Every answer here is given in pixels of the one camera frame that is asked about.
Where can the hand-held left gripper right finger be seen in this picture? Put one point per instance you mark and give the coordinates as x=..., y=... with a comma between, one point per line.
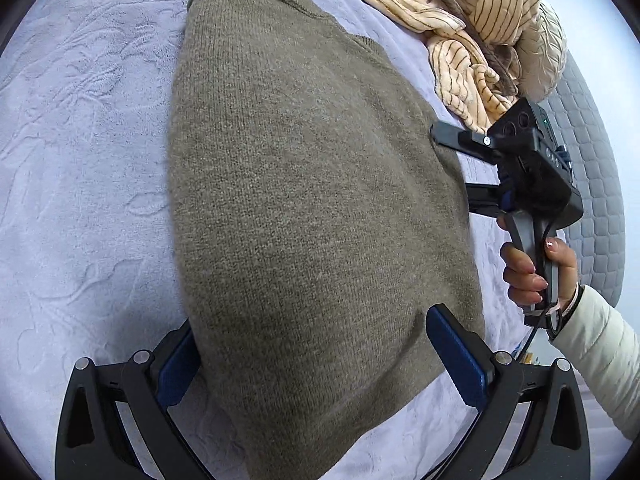
x=460, y=360

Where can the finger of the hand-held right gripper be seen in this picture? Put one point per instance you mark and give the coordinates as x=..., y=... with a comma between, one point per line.
x=457, y=137
x=485, y=199

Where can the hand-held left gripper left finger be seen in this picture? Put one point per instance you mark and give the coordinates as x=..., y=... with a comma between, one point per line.
x=175, y=370

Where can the olive knit sweater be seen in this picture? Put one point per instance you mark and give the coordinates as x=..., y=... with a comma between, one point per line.
x=300, y=185

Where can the person's right forearm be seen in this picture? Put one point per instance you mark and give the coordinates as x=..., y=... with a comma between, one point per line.
x=600, y=350

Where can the person's right hand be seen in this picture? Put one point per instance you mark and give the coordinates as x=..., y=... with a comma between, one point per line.
x=520, y=275

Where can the grey quilted mattress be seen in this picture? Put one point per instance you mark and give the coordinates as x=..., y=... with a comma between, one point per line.
x=595, y=160

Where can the brown cloth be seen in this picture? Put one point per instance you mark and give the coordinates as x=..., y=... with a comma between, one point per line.
x=502, y=65

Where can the cream quilted pillow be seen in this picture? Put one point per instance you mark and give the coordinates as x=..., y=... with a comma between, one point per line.
x=545, y=55

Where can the black wrist band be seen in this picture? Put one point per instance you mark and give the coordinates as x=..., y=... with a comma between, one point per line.
x=570, y=306

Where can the lavender textured blanket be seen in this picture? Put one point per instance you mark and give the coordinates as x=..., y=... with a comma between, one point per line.
x=75, y=160

